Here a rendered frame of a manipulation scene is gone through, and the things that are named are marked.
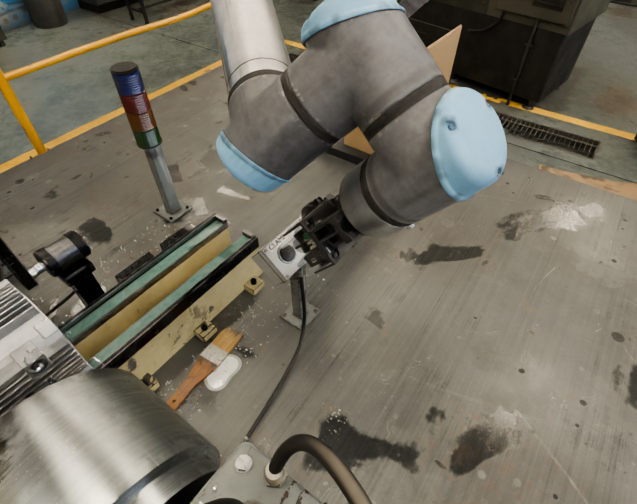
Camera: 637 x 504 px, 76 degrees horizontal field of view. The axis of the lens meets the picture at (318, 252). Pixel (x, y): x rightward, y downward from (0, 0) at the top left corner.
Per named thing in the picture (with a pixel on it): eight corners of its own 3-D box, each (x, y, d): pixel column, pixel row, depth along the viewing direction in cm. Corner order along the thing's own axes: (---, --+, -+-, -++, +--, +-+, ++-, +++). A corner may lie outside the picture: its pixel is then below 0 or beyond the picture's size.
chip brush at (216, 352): (179, 415, 79) (178, 413, 78) (161, 402, 81) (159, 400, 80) (244, 335, 91) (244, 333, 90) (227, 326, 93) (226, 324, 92)
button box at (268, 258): (275, 287, 74) (288, 281, 70) (249, 257, 73) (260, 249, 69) (329, 234, 84) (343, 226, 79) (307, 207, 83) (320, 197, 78)
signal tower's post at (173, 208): (171, 223, 116) (118, 77, 85) (153, 212, 119) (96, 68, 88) (192, 208, 120) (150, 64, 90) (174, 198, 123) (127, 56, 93)
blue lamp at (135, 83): (128, 98, 90) (121, 78, 87) (112, 91, 92) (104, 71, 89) (150, 88, 93) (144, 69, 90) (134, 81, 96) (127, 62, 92)
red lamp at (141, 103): (135, 117, 93) (128, 98, 90) (119, 109, 96) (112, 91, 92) (156, 107, 97) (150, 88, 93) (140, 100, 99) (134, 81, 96)
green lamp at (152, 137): (147, 151, 100) (141, 135, 97) (132, 143, 102) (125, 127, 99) (166, 140, 103) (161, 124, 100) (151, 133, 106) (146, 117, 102)
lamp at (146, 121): (141, 135, 97) (135, 117, 93) (125, 127, 99) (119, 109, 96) (161, 124, 100) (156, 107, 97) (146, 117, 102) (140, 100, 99)
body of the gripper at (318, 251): (279, 234, 56) (323, 201, 46) (316, 202, 61) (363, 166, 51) (314, 276, 57) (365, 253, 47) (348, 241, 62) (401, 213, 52)
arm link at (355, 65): (264, 50, 38) (337, 161, 39) (361, -52, 32) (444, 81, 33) (306, 59, 46) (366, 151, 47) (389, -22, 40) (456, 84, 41)
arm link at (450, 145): (477, 66, 37) (534, 157, 38) (390, 135, 48) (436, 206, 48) (423, 93, 32) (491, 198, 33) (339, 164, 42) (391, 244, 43)
